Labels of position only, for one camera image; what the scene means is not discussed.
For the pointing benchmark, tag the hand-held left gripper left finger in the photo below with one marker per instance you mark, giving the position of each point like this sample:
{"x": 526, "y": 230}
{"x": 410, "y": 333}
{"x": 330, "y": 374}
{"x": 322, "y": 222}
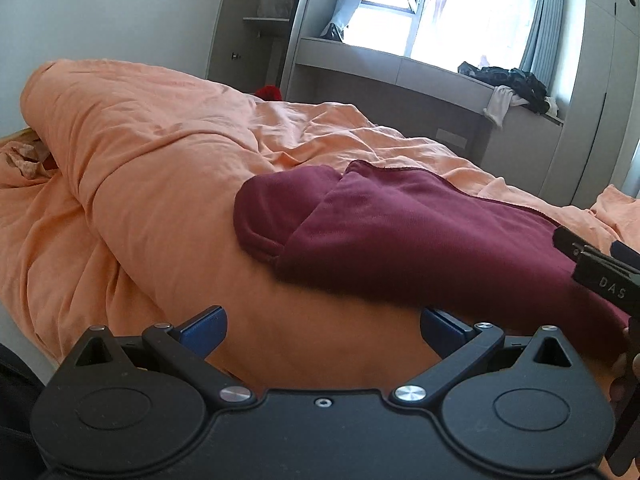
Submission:
{"x": 205, "y": 329}

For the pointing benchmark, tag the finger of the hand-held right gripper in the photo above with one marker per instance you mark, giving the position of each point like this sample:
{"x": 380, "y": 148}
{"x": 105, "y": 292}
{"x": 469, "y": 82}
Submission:
{"x": 627, "y": 255}
{"x": 570, "y": 240}

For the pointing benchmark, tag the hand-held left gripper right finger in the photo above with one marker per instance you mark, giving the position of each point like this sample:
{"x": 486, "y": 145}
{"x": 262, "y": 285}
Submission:
{"x": 440, "y": 331}

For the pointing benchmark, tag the maroon long-sleeve shirt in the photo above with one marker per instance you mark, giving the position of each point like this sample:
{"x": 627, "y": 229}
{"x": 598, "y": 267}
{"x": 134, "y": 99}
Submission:
{"x": 400, "y": 240}

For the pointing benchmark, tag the pile of dark clothes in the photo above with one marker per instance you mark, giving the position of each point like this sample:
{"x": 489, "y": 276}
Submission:
{"x": 520, "y": 85}

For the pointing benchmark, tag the person's right hand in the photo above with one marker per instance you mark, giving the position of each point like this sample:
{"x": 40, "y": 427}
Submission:
{"x": 636, "y": 367}

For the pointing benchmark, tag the white cloth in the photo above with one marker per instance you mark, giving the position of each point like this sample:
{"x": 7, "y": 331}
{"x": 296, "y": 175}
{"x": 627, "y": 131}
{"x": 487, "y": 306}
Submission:
{"x": 500, "y": 105}

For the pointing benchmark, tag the orange duvet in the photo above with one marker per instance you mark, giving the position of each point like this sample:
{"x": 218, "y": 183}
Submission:
{"x": 150, "y": 185}

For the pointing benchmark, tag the tall grey wardrobe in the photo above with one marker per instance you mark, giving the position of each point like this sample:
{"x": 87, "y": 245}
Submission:
{"x": 600, "y": 85}

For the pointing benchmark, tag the window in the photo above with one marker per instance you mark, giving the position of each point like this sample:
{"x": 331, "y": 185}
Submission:
{"x": 475, "y": 20}

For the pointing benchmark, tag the red fuzzy object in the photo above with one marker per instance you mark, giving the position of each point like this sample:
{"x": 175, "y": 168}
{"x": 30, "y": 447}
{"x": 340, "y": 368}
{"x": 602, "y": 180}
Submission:
{"x": 269, "y": 93}

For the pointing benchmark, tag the orange patterned pillow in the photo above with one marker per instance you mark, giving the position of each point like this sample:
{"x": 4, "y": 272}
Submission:
{"x": 25, "y": 157}

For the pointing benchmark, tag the grey window seat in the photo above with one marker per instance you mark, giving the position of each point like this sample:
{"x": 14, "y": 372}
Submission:
{"x": 380, "y": 60}

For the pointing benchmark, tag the purple hanging garment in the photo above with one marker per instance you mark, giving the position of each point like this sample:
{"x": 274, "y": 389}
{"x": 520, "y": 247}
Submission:
{"x": 441, "y": 0}

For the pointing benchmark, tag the grey open cabinet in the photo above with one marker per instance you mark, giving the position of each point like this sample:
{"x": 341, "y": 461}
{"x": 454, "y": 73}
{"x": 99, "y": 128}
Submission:
{"x": 225, "y": 20}

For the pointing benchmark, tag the small black item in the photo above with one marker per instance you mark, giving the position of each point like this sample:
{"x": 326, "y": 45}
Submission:
{"x": 332, "y": 32}

